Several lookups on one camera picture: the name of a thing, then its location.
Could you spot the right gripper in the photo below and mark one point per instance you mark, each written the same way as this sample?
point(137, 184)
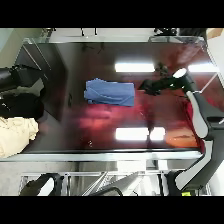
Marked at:
point(152, 86)

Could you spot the blue T-shirt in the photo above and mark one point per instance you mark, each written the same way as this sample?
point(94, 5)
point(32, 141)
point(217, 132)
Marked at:
point(110, 92)

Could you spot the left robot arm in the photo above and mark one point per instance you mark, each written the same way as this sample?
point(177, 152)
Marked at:
point(8, 79)

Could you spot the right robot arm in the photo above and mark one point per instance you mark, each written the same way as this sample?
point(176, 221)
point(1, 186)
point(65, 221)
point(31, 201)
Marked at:
point(213, 146)

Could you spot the dark green garment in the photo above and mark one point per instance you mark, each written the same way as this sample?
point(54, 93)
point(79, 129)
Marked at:
point(33, 87)

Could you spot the black garment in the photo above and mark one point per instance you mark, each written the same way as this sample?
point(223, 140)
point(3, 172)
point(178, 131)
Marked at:
point(23, 106)

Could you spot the cream garment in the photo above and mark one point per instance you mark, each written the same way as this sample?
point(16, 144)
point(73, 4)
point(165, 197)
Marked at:
point(15, 135)

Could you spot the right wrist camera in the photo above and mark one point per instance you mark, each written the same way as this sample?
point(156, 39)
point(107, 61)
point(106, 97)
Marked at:
point(162, 69)

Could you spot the silver frame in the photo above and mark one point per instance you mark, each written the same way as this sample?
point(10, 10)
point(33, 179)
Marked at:
point(100, 156)

